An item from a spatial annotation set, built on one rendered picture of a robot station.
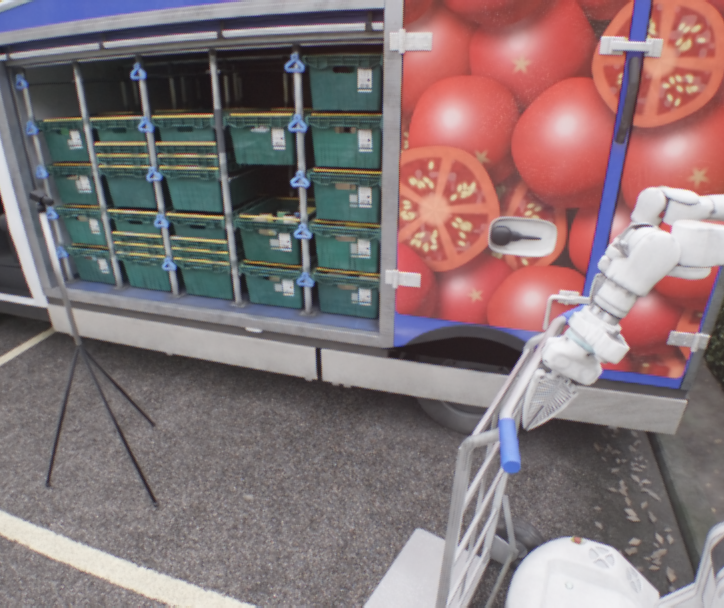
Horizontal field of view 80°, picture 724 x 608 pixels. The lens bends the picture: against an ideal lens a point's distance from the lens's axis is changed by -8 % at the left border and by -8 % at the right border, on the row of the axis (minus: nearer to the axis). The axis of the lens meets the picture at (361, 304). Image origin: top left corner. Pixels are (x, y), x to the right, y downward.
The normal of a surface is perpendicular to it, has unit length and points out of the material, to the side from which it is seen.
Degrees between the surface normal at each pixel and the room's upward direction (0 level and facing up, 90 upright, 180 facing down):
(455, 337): 90
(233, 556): 0
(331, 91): 98
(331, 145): 91
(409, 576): 0
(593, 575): 73
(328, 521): 0
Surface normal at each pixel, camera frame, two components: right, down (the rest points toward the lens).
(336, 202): -0.27, 0.48
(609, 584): -0.42, 0.11
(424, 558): 0.00, -0.90
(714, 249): 0.14, 0.34
